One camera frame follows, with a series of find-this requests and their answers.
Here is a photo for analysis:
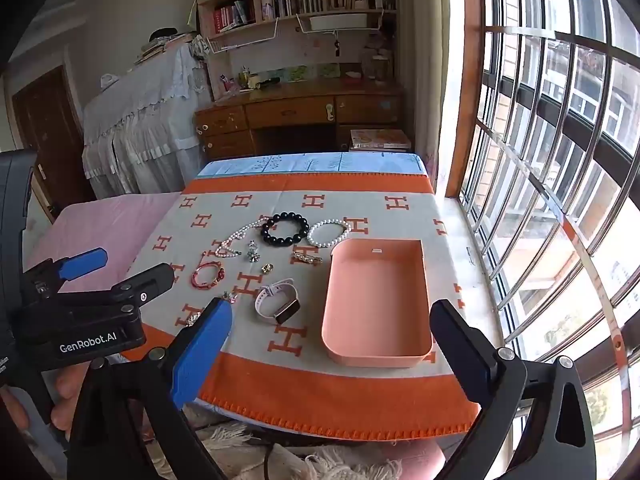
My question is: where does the black bead bracelet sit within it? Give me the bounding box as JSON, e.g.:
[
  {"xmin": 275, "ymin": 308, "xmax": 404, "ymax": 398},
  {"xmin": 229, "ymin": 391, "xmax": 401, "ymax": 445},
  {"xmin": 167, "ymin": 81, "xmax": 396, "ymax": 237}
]
[{"xmin": 260, "ymin": 212, "xmax": 309, "ymax": 249}]

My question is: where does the white lace furniture cover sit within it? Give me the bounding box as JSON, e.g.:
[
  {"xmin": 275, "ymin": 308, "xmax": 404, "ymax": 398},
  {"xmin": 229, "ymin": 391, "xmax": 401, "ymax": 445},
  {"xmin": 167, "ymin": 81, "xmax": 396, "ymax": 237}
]
[{"xmin": 81, "ymin": 35, "xmax": 212, "ymax": 201}]

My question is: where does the pink box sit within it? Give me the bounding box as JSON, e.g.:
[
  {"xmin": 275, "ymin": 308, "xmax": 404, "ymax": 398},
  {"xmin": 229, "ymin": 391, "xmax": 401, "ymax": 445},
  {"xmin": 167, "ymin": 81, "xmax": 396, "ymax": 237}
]
[{"xmin": 321, "ymin": 239, "xmax": 434, "ymax": 369}]

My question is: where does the pink bedsheet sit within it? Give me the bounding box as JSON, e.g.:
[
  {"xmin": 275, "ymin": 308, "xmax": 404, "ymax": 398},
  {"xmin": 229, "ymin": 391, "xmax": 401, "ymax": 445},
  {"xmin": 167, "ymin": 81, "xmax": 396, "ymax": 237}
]
[{"xmin": 25, "ymin": 191, "xmax": 184, "ymax": 307}]

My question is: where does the red cord bracelet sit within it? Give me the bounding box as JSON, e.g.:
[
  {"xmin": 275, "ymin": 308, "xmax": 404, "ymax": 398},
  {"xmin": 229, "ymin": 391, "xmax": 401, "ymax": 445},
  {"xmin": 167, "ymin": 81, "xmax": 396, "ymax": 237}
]
[{"xmin": 191, "ymin": 256, "xmax": 226, "ymax": 290}]

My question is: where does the light blue printed sheet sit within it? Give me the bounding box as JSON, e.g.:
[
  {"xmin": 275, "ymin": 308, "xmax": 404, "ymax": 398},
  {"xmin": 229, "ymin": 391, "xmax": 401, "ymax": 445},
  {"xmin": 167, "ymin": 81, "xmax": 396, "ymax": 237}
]
[{"xmin": 197, "ymin": 151, "xmax": 429, "ymax": 180}]

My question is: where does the window with metal bars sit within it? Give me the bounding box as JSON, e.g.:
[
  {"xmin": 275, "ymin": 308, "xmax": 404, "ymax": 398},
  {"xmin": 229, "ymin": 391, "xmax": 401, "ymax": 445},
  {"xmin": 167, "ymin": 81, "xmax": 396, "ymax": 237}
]
[{"xmin": 460, "ymin": 0, "xmax": 640, "ymax": 480}]

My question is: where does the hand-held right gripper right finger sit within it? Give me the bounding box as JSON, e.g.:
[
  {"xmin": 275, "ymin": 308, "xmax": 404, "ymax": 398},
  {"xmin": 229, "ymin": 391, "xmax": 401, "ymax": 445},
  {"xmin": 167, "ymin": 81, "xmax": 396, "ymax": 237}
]
[{"xmin": 429, "ymin": 300, "xmax": 599, "ymax": 480}]

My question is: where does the white wire rack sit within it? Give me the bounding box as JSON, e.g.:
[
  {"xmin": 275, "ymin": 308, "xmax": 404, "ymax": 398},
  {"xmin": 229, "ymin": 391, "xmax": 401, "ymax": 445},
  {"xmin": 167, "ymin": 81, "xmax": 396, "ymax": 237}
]
[
  {"xmin": 205, "ymin": 17, "xmax": 279, "ymax": 54},
  {"xmin": 295, "ymin": 9, "xmax": 387, "ymax": 37}
]

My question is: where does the cream fringed cloth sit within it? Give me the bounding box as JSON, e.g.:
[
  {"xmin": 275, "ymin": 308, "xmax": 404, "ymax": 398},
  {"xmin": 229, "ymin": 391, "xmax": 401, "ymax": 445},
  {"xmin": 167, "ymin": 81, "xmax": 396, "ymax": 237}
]
[{"xmin": 190, "ymin": 422, "xmax": 404, "ymax": 480}]

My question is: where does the white pearl bracelet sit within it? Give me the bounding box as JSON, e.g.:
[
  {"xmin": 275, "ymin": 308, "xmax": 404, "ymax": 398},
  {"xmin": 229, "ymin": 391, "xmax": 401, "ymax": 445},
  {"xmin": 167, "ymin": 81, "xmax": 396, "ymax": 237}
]
[{"xmin": 306, "ymin": 219, "xmax": 352, "ymax": 249}]

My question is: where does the person's left hand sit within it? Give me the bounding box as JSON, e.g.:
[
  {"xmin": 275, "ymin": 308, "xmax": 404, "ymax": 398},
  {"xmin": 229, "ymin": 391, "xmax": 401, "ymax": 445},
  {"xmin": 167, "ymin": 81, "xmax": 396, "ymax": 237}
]
[{"xmin": 0, "ymin": 362, "xmax": 92, "ymax": 433}]

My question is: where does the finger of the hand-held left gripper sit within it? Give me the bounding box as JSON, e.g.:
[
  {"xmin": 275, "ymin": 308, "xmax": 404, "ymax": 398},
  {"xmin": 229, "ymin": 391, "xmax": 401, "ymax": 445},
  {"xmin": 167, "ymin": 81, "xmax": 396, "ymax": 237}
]
[
  {"xmin": 54, "ymin": 262, "xmax": 176, "ymax": 322},
  {"xmin": 22, "ymin": 247, "xmax": 110, "ymax": 307}
]

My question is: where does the pile of papers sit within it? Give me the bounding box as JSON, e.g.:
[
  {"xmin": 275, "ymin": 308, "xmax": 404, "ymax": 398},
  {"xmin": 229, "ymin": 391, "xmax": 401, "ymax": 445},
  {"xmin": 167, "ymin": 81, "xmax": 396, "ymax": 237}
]
[{"xmin": 134, "ymin": 27, "xmax": 195, "ymax": 64}]

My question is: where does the orange and grey printed blanket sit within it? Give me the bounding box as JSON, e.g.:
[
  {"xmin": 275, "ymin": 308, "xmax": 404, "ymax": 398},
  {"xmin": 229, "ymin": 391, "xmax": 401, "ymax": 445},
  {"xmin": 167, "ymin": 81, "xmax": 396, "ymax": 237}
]
[{"xmin": 120, "ymin": 172, "xmax": 483, "ymax": 443}]

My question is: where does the beige curtain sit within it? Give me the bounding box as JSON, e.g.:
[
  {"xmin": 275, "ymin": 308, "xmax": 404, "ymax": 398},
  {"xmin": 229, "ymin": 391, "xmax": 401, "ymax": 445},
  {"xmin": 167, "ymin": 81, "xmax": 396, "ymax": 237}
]
[{"xmin": 395, "ymin": 0, "xmax": 469, "ymax": 197}]

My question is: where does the flat stack of books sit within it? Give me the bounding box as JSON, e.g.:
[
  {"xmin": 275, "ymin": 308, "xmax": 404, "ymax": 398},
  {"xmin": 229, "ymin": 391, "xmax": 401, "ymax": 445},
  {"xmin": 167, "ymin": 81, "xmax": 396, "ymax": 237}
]
[{"xmin": 349, "ymin": 128, "xmax": 414, "ymax": 151}]

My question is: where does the row of books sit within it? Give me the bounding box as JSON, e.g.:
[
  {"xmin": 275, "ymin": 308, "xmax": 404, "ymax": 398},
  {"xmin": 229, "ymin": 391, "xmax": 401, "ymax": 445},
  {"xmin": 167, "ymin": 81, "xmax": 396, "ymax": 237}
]
[{"xmin": 212, "ymin": 0, "xmax": 397, "ymax": 34}]

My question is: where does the wooden bookshelf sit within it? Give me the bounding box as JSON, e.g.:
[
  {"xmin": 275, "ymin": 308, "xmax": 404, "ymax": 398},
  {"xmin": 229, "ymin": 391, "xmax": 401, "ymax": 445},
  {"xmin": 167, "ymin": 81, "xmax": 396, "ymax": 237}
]
[{"xmin": 192, "ymin": 0, "xmax": 401, "ymax": 57}]

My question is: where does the white strap smartwatch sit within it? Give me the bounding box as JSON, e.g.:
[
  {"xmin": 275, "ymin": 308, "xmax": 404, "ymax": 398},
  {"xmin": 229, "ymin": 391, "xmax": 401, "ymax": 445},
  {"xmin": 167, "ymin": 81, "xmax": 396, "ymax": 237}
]
[{"xmin": 254, "ymin": 277, "xmax": 301, "ymax": 326}]

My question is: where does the brown wooden door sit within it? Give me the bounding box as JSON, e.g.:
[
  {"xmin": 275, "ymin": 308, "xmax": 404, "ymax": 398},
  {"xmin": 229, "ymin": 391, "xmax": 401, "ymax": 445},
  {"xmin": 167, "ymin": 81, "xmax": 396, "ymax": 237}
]
[{"xmin": 11, "ymin": 65, "xmax": 97, "ymax": 222}]

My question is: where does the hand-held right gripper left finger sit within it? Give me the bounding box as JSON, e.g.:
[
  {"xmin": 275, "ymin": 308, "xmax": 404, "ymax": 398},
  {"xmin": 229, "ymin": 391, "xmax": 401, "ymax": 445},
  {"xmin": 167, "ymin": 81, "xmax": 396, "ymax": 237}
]
[{"xmin": 67, "ymin": 297, "xmax": 234, "ymax": 480}]

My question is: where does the pearl necklace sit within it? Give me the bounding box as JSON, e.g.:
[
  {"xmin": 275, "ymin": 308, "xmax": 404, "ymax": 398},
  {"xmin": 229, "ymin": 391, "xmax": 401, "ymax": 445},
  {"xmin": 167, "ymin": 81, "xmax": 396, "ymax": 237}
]
[{"xmin": 209, "ymin": 217, "xmax": 274, "ymax": 261}]

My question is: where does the wooden desk with drawers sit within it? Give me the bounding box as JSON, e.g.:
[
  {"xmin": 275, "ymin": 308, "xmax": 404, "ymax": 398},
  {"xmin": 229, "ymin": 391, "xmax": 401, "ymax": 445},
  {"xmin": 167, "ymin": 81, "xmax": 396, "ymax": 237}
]
[{"xmin": 194, "ymin": 80, "xmax": 407, "ymax": 162}]

